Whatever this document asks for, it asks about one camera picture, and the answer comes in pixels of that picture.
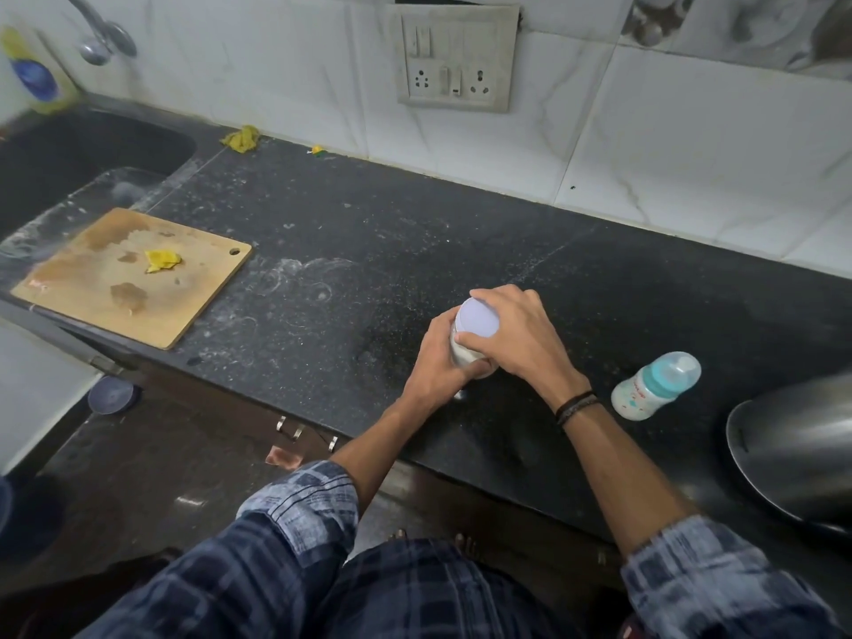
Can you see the person's right hand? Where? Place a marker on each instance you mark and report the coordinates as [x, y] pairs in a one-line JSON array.
[[526, 339]]

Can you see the person's left hand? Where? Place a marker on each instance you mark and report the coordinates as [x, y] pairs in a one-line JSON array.
[[436, 379]]

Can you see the glass jar of white powder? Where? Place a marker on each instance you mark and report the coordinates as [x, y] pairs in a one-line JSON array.
[[462, 355]]

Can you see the lavender round jar lid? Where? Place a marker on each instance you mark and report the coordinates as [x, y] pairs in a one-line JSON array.
[[476, 317]]

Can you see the clear baby bottle teal print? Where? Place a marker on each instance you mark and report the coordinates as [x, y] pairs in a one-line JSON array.
[[635, 395]]

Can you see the teal baby bottle cap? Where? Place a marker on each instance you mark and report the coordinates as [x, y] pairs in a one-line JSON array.
[[675, 373]]

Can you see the steel black electric kettle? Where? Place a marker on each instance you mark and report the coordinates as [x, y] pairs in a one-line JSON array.
[[792, 445]]

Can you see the person's left forearm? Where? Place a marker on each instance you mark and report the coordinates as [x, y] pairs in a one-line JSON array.
[[376, 452]]

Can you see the person's right forearm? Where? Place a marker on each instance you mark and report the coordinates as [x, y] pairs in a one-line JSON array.
[[622, 479]]

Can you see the person's right foot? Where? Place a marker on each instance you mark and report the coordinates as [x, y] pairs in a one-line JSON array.
[[466, 545]]

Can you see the black wrist bands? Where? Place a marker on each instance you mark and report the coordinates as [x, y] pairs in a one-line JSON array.
[[578, 407]]

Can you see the blue plaid shirt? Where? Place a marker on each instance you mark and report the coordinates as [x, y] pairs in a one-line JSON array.
[[299, 512]]

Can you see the yellow peel scrap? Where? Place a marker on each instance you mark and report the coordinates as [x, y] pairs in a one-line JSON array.
[[162, 260]]

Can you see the crumpled yellow cloth scrap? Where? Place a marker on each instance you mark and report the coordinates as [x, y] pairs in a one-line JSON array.
[[241, 139]]

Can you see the clear blue round lid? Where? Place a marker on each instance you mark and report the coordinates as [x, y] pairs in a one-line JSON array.
[[112, 395]]

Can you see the wooden cutting board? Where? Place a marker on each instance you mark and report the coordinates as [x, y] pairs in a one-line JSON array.
[[120, 279]]

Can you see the white appliance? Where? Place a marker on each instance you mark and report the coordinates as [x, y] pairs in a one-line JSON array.
[[36, 385]]

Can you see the black kitchen sink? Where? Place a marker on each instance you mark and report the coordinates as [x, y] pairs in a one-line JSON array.
[[80, 166]]

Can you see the yellow blue soap bottle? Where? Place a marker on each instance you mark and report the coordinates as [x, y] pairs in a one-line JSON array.
[[33, 73]]

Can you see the grey wall switch socket plate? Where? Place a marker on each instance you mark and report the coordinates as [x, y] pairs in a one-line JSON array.
[[456, 59]]

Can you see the metal wall tap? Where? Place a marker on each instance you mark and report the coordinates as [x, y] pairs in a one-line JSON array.
[[100, 39]]

